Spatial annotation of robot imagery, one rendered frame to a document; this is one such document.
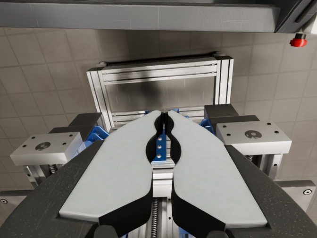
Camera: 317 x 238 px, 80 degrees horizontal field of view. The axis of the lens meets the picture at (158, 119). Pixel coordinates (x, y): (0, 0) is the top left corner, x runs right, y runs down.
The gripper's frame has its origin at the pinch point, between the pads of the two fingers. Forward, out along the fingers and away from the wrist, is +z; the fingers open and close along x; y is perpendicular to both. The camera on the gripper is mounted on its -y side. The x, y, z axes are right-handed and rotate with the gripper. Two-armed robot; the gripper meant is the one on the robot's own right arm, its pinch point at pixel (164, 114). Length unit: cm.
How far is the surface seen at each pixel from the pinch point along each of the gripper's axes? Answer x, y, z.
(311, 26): 23.2, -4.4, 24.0
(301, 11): 20.6, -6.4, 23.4
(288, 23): 20.1, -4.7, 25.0
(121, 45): -29, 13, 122
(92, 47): -49, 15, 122
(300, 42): 33, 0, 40
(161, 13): -1.0, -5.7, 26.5
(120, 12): -8.1, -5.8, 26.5
